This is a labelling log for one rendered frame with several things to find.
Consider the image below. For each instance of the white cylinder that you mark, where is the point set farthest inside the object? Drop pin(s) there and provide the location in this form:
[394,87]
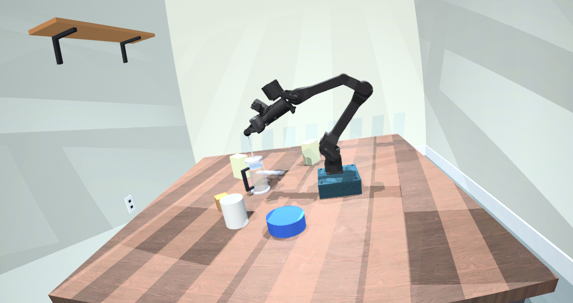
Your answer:
[234,211]

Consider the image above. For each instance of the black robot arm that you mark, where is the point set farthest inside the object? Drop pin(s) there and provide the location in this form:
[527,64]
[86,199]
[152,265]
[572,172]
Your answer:
[328,143]

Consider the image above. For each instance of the glass french press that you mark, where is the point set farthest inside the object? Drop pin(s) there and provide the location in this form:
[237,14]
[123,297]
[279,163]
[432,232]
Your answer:
[256,171]

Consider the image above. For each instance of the small tan cube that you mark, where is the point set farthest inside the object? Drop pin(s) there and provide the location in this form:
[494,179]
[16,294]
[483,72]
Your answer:
[217,200]

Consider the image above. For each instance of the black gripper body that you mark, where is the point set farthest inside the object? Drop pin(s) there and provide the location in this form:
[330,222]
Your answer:
[258,122]

